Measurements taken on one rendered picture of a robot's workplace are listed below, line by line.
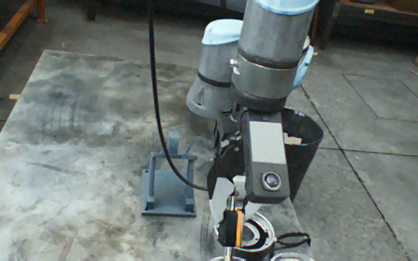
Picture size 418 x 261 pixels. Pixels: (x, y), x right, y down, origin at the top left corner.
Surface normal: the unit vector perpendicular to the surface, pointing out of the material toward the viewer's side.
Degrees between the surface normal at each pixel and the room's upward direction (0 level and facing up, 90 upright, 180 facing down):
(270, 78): 90
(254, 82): 90
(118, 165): 0
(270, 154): 32
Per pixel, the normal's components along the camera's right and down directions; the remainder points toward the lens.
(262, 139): 0.22, -0.43
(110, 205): 0.17, -0.85
